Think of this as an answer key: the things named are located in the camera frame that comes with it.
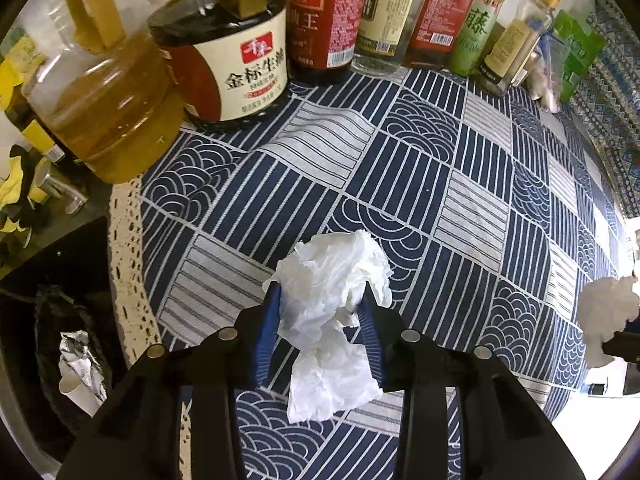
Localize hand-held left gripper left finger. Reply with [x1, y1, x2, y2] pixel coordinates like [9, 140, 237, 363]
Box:
[57, 280, 283, 480]

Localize bin with black bag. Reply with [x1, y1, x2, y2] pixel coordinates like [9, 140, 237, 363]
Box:
[0, 280, 127, 463]

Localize yellow label bottle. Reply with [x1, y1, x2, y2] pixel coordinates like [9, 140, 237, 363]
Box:
[4, 100, 69, 169]

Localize white blue bag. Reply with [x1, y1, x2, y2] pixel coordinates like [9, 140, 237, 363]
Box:
[525, 30, 567, 114]

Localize yellow cap bottle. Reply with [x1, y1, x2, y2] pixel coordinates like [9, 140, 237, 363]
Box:
[471, 0, 562, 97]

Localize clear bottle cream label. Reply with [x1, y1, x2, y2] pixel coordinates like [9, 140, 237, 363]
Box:
[349, 0, 432, 77]

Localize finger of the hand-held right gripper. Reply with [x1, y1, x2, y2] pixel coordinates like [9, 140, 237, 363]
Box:
[601, 329, 640, 364]

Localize yellow black gloves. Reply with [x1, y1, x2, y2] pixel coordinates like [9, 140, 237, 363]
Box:
[0, 144, 54, 257]

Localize dark sink counter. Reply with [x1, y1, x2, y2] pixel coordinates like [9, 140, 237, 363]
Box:
[0, 180, 117, 287]

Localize white tissue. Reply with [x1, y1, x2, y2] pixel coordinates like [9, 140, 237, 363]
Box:
[576, 275, 640, 369]
[262, 229, 394, 424]

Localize clear plastic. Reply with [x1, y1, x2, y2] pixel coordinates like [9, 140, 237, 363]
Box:
[57, 329, 109, 404]

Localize patterned blue cloth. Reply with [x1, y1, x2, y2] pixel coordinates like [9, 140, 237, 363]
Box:
[562, 0, 640, 222]

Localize green bag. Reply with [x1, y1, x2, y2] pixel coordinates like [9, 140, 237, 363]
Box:
[551, 9, 607, 104]

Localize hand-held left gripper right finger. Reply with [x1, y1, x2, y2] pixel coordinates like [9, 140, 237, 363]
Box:
[356, 285, 587, 480]

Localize large cooking oil jug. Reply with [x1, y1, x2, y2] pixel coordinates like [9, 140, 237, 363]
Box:
[20, 0, 187, 184]

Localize dark bottle red label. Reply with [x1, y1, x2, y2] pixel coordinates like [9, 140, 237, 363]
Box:
[404, 0, 482, 69]
[286, 0, 374, 84]

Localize plain white paper cup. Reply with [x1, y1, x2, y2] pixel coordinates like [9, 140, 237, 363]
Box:
[58, 374, 102, 417]

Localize green label bottle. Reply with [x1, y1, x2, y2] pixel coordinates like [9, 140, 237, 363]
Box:
[446, 0, 519, 77]

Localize dark soy sauce jug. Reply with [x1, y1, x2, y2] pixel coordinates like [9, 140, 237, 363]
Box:
[146, 0, 292, 132]

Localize metal cylinder fitting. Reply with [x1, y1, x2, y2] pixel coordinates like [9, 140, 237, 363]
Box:
[36, 159, 89, 217]

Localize blue checked tablecloth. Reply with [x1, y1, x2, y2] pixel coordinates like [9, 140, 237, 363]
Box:
[106, 62, 640, 480]

